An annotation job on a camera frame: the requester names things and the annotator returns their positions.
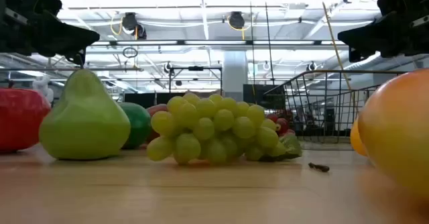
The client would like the white pillar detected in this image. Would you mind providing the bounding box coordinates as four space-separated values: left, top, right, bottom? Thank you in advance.
223 51 249 101

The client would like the green pear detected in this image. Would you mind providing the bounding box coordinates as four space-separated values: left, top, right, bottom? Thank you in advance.
38 64 131 160

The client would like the yellow hanging cable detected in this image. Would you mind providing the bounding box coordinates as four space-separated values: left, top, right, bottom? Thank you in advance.
316 0 353 91

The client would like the purple grape bunch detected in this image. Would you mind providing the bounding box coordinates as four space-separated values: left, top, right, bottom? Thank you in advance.
266 112 296 138

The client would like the green grape bunch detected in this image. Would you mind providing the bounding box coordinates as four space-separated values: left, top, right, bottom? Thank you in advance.
146 92 303 166

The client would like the black monitor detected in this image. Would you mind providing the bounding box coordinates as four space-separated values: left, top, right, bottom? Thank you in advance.
243 84 286 110

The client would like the ceiling light strip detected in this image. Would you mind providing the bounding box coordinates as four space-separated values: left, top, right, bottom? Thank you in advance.
90 40 346 47

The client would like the wire mesh basket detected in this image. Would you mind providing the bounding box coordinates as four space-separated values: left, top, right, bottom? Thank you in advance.
264 69 408 144

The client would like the small brown stem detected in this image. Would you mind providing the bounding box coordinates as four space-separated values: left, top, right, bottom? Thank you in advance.
308 162 330 173

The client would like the green lime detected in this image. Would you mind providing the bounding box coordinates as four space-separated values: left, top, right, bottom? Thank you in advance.
117 102 152 150

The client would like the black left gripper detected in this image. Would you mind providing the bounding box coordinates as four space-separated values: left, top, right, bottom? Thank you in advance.
0 0 101 66

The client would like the black hanging cable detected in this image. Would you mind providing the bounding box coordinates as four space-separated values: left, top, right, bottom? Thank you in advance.
262 0 275 86

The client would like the black ceiling cable reel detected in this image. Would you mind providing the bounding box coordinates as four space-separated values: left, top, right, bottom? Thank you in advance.
121 11 147 40
227 11 246 30

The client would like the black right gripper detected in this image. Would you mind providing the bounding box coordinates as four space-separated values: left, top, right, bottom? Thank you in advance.
337 0 429 63

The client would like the red bell pepper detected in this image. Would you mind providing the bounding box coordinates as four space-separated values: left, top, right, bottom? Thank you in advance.
357 68 429 201

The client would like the white robot statue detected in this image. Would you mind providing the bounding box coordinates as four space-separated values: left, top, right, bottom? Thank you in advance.
32 74 54 103

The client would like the red apple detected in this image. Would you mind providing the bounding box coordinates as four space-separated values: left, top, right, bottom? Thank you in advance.
0 87 52 153

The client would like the yellow orange mango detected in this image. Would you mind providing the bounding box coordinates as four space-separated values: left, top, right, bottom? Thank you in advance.
349 118 369 157

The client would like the black metal stand frame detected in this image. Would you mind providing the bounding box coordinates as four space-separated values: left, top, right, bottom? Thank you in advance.
168 65 223 96

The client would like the black partition panel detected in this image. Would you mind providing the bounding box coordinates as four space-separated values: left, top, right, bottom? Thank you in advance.
123 92 188 110

